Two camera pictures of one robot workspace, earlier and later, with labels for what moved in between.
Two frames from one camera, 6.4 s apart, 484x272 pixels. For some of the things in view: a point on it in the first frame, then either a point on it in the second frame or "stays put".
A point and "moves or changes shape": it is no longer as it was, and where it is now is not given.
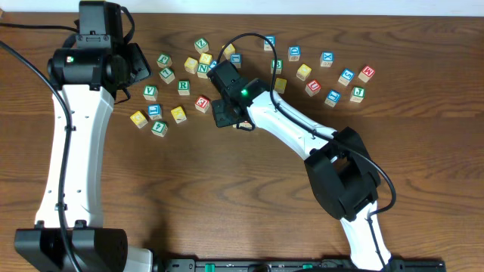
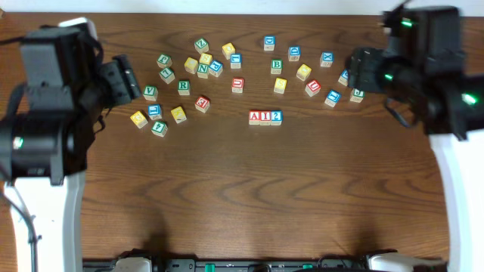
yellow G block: [138, 119] stays put
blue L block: [236, 59] stays put
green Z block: [202, 45] stays put
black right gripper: [221, 119] to [362, 74]
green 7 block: [167, 75] stays put
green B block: [279, 66] stays put
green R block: [184, 88] stays put
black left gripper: [141, 66] to [118, 76]
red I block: [245, 125] moves or changes shape
